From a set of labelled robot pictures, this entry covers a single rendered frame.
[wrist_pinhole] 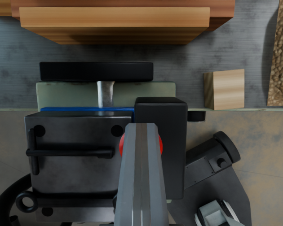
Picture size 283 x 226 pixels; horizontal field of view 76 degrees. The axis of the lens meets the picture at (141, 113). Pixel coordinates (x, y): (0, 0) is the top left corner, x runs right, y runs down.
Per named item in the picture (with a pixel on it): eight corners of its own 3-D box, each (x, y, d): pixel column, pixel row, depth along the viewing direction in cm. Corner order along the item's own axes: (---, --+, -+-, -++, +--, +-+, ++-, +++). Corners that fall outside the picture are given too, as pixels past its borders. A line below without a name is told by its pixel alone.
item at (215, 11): (39, 31, 23) (11, 17, 18) (38, 16, 22) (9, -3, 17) (214, 31, 23) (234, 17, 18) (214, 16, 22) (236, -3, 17)
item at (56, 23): (59, 44, 23) (20, 27, 15) (59, 31, 23) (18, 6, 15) (187, 44, 23) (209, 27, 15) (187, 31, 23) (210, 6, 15)
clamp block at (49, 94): (72, 167, 29) (42, 205, 20) (66, 80, 27) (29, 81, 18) (165, 167, 29) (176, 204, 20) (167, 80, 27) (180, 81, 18)
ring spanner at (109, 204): (19, 210, 16) (15, 214, 15) (16, 189, 15) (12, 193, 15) (135, 210, 16) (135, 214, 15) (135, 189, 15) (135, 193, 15)
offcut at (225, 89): (230, 70, 23) (245, 68, 20) (230, 104, 24) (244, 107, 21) (203, 72, 23) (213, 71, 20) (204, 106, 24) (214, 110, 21)
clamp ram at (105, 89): (81, 126, 24) (46, 152, 15) (77, 69, 23) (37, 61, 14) (148, 126, 24) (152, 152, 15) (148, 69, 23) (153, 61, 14)
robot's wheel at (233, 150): (216, 128, 119) (231, 154, 119) (209, 132, 120) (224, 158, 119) (227, 132, 99) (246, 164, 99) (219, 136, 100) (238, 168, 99)
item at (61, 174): (54, 196, 20) (21, 240, 14) (45, 96, 18) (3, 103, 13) (174, 196, 20) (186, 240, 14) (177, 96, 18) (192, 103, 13)
